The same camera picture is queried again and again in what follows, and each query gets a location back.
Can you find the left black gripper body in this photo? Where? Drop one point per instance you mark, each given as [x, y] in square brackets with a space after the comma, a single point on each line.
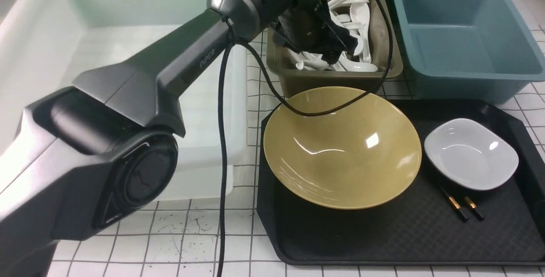
[307, 26]

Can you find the white spoon right side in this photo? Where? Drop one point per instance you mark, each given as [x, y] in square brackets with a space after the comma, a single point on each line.
[360, 14]

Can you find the large white plastic tub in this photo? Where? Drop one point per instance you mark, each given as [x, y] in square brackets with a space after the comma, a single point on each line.
[45, 44]

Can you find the white spoon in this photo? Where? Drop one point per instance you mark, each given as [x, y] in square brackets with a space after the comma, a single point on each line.
[308, 61]
[360, 14]

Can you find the small white square dish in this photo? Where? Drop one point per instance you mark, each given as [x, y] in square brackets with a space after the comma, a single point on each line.
[471, 155]

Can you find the blue plastic bin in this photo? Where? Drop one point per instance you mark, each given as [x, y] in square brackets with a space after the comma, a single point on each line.
[476, 49]

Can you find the white spoon front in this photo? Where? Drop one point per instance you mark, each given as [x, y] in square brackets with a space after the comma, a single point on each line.
[308, 61]

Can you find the yellow noodle bowl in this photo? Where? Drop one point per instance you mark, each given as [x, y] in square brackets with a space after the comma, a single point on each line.
[359, 157]

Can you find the black serving tray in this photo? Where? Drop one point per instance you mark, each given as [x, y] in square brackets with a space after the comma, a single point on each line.
[419, 227]

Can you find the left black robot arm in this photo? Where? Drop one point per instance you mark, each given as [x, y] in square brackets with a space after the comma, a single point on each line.
[90, 154]

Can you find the olive brown spoon bin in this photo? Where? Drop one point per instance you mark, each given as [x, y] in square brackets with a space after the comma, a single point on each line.
[384, 52]

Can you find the black chopstick gold band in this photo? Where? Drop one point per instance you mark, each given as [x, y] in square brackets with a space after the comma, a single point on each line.
[475, 210]
[454, 204]

